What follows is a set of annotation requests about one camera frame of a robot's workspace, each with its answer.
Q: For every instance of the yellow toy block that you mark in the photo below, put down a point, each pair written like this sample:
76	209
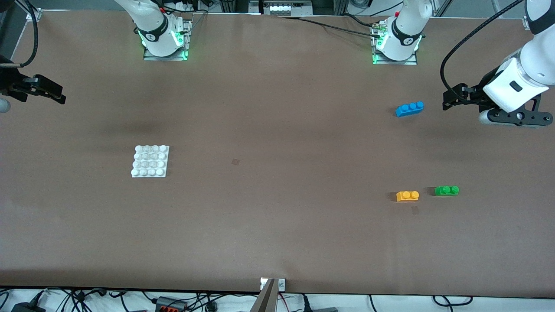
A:
407	197

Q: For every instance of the white studded base plate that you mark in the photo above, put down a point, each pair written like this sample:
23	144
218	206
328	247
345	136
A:
150	161

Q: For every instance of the blue toy block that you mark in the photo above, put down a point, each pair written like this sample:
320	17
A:
409	109

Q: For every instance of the green toy block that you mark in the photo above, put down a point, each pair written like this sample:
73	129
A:
446	191

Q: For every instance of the white power strip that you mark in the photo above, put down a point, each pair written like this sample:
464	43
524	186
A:
284	8

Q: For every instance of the black power adapter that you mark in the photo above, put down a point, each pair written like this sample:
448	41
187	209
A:
28	307

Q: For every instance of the black orange connector box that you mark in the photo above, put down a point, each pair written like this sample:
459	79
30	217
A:
171	304

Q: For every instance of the metal table corner bracket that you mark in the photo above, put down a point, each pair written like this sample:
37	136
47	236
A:
528	22
34	15

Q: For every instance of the small metal bracket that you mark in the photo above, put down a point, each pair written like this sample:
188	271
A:
282	284

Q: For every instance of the metal camera post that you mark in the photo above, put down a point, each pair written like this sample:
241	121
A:
265	301

